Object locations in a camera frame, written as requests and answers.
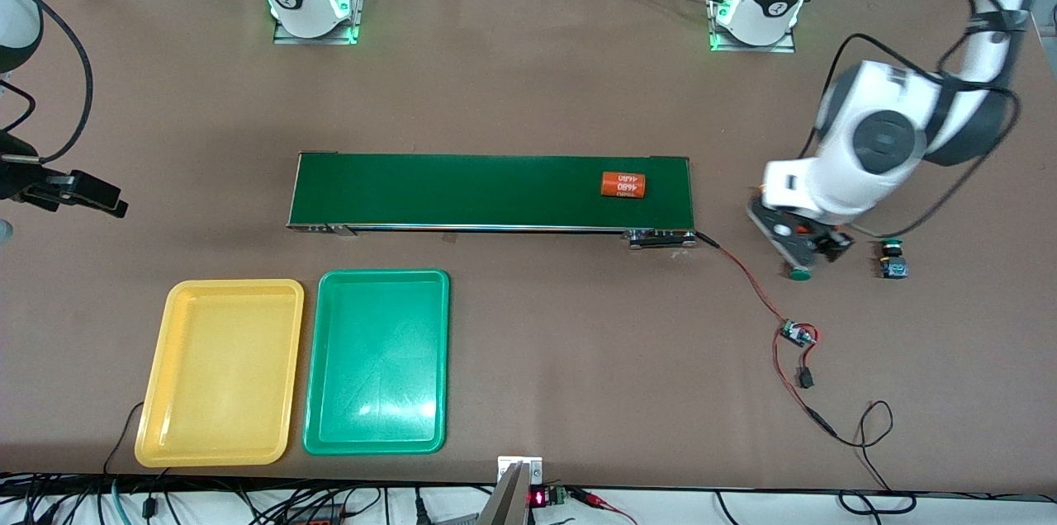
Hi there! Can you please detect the small green circuit board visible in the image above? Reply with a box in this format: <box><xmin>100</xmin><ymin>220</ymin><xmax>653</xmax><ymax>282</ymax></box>
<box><xmin>780</xmin><ymin>320</ymin><xmax>820</xmax><ymax>348</ymax></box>

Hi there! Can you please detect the yellow plastic tray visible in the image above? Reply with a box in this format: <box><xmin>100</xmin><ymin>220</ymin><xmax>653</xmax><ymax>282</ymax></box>
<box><xmin>135</xmin><ymin>279</ymin><xmax>306</xmax><ymax>468</ymax></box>

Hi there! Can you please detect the green plastic tray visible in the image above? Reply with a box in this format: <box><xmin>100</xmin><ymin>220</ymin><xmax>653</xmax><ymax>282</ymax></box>
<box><xmin>302</xmin><ymin>269</ymin><xmax>451</xmax><ymax>456</ymax></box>

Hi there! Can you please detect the green conveyor belt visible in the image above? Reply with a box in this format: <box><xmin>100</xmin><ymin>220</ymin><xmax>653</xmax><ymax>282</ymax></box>
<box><xmin>287</xmin><ymin>151</ymin><xmax>699</xmax><ymax>250</ymax></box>

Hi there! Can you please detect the red and black wire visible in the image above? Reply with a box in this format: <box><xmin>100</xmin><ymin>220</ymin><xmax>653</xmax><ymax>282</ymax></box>
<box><xmin>696</xmin><ymin>231</ymin><xmax>792</xmax><ymax>328</ymax></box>

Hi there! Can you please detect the thin red wire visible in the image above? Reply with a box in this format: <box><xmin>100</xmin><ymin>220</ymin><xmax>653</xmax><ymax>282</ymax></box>
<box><xmin>772</xmin><ymin>327</ymin><xmax>839</xmax><ymax>438</ymax></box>

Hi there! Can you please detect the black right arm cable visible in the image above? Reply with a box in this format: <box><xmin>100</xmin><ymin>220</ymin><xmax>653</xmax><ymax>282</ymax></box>
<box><xmin>0</xmin><ymin>0</ymin><xmax>93</xmax><ymax>164</ymax></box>

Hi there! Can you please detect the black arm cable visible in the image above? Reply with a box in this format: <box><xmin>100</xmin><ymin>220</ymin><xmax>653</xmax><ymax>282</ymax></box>
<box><xmin>0</xmin><ymin>0</ymin><xmax>93</xmax><ymax>164</ymax></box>
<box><xmin>822</xmin><ymin>0</ymin><xmax>1033</xmax><ymax>239</ymax></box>

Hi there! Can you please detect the thin black looped cable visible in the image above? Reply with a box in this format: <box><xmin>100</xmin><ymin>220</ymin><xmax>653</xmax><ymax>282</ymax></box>
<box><xmin>830</xmin><ymin>400</ymin><xmax>919</xmax><ymax>515</ymax></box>

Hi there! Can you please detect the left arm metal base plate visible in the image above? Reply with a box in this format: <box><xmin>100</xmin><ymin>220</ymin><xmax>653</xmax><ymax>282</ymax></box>
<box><xmin>704</xmin><ymin>0</ymin><xmax>798</xmax><ymax>54</ymax></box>

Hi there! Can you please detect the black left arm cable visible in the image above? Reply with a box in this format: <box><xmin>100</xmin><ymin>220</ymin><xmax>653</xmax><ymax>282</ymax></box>
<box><xmin>822</xmin><ymin>0</ymin><xmax>1033</xmax><ymax>239</ymax></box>

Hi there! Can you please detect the thin black edge cable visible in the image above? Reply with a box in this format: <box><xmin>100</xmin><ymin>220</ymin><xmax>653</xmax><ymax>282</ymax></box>
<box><xmin>102</xmin><ymin>401</ymin><xmax>170</xmax><ymax>478</ymax></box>

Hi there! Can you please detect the small metal bracket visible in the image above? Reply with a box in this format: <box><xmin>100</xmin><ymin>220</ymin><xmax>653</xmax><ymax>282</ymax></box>
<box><xmin>497</xmin><ymin>456</ymin><xmax>543</xmax><ymax>486</ymax></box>

